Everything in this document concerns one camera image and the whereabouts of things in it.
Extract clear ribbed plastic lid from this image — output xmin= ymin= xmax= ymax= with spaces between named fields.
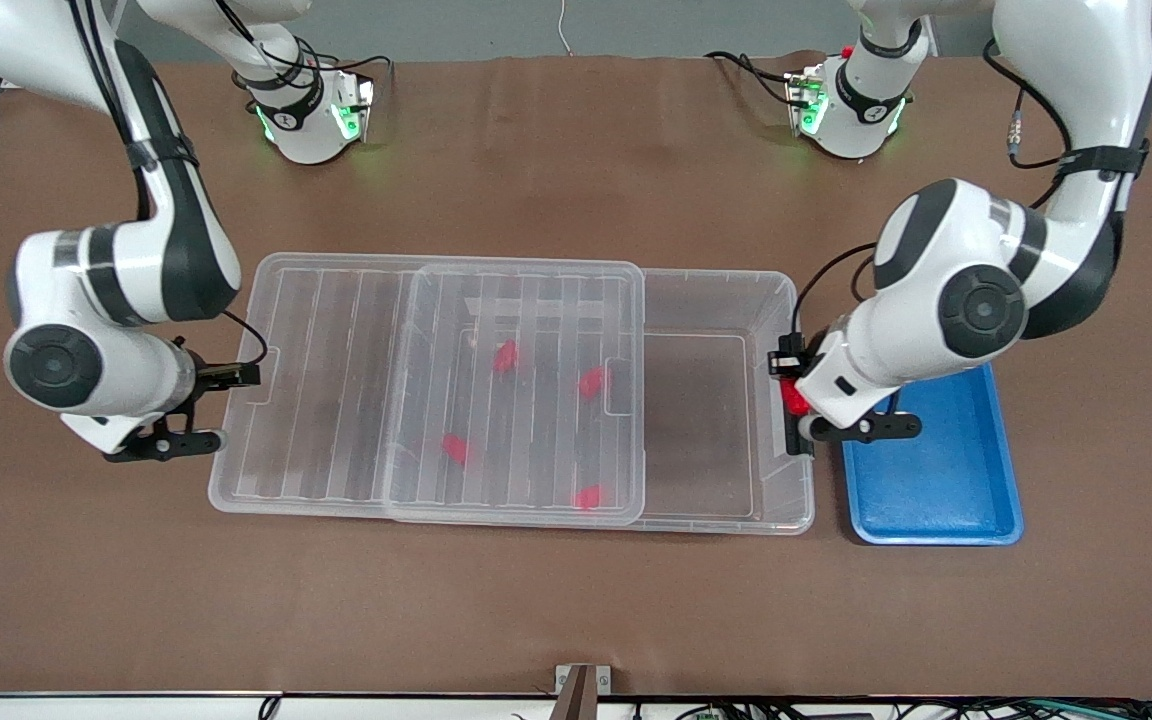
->
xmin=208 ymin=252 xmax=648 ymax=528

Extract clear plastic storage box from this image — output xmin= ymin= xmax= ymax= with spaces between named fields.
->
xmin=386 ymin=262 xmax=817 ymax=536

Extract blue plastic tray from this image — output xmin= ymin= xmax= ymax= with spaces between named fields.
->
xmin=841 ymin=362 xmax=1025 ymax=547

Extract brown table cover mat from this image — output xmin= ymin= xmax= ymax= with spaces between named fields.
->
xmin=0 ymin=50 xmax=1152 ymax=698

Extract black left base cable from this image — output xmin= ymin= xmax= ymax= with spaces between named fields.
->
xmin=704 ymin=50 xmax=799 ymax=107

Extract black base cable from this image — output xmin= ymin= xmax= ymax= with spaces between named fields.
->
xmin=704 ymin=50 xmax=799 ymax=107
xmin=211 ymin=0 xmax=394 ymax=101

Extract black right base cable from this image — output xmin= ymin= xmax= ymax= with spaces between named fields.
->
xmin=211 ymin=0 xmax=394 ymax=101

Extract small metal bracket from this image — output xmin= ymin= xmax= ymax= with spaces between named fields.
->
xmin=554 ymin=664 xmax=612 ymax=697

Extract brown camera post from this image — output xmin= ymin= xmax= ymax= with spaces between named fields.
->
xmin=556 ymin=668 xmax=599 ymax=720

